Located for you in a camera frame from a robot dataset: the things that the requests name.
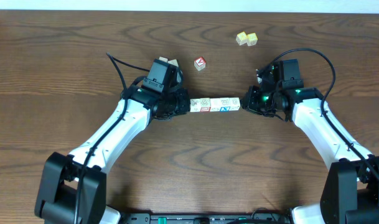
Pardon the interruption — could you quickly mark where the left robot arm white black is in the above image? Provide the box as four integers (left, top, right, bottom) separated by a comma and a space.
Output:
34, 65, 189, 223

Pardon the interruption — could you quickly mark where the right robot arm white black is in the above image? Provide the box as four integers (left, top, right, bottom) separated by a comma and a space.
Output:
242, 66, 379, 223

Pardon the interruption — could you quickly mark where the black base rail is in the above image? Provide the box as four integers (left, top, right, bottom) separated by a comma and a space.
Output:
118, 207, 295, 224

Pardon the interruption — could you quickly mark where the white red wooden block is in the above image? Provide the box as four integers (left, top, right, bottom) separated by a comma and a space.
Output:
159, 57, 168, 62

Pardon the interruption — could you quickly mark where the blue top wooden block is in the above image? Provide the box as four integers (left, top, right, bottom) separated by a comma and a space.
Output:
200, 98, 211, 112

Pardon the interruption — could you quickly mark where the red letter A block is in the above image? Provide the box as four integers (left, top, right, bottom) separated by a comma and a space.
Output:
194, 57, 206, 71

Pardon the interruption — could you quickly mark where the white green wooden block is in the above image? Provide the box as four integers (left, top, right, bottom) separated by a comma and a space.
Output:
210, 98, 222, 112

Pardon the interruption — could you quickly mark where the white letter wooden block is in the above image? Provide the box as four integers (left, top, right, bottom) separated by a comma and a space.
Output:
168, 59, 179, 67

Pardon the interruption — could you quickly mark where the brown circle wooden block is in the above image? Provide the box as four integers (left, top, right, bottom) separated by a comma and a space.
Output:
229, 97, 240, 111

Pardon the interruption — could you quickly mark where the pale yellow far block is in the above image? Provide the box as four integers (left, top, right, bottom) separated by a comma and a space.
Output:
236, 32, 248, 45

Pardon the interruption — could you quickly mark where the white block letter B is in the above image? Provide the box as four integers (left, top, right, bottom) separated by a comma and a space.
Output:
190, 99, 202, 112

